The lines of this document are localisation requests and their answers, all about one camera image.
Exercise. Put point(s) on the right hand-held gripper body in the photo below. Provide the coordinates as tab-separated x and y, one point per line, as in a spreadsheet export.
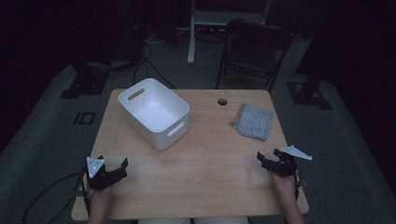
285	168

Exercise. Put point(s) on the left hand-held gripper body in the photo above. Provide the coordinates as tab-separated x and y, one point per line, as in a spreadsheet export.
102	180

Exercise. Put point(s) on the white plastic storage bin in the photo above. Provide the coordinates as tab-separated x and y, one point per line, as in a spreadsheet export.
155	115

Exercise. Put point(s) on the person's left hand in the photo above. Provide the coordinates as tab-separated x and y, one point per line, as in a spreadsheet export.
99	195

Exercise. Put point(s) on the person's right hand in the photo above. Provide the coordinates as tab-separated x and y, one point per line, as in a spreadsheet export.
286	186

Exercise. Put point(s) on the grey knitted cloth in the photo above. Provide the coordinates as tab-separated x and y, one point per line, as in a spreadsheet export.
252	122

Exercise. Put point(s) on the black stand base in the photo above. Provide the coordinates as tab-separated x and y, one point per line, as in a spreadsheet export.
85	82
306	93

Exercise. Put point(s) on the black folding chair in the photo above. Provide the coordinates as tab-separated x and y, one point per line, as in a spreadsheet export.
253	53

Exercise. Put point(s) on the white metal desk frame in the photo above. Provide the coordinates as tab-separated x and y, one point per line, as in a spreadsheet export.
194	31

